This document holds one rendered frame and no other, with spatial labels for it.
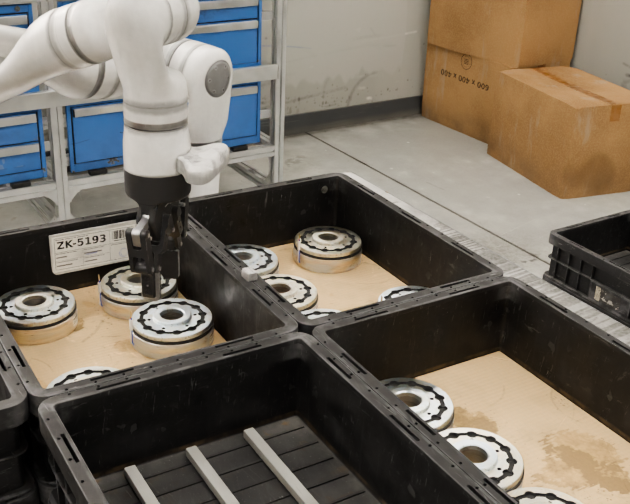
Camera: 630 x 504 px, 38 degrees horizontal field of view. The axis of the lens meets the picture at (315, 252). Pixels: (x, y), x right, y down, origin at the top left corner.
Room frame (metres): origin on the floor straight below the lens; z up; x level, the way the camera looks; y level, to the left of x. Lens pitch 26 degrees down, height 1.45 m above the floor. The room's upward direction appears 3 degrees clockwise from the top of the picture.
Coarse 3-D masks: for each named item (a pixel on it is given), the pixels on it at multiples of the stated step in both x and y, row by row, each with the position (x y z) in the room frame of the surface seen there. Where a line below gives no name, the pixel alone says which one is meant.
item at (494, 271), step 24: (240, 192) 1.27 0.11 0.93; (360, 192) 1.31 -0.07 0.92; (408, 216) 1.22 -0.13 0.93; (216, 240) 1.10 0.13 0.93; (240, 264) 1.04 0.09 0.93; (480, 264) 1.07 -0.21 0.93; (264, 288) 0.97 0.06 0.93; (432, 288) 0.99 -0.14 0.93; (288, 312) 0.92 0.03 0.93; (360, 312) 0.93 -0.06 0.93
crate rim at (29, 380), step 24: (96, 216) 1.16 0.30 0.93; (120, 216) 1.17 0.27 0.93; (192, 240) 1.11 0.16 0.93; (216, 264) 1.04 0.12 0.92; (0, 336) 0.84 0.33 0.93; (264, 336) 0.86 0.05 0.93; (24, 360) 0.80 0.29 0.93; (168, 360) 0.81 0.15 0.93; (24, 384) 0.75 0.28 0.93; (72, 384) 0.76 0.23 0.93; (96, 384) 0.76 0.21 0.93
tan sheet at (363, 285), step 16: (288, 256) 1.27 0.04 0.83; (288, 272) 1.22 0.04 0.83; (304, 272) 1.22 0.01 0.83; (352, 272) 1.23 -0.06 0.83; (368, 272) 1.23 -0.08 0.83; (384, 272) 1.23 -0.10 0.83; (320, 288) 1.17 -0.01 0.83; (336, 288) 1.17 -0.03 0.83; (352, 288) 1.17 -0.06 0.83; (368, 288) 1.18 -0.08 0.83; (384, 288) 1.18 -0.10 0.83; (320, 304) 1.12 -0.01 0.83; (336, 304) 1.12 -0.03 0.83; (352, 304) 1.13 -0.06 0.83
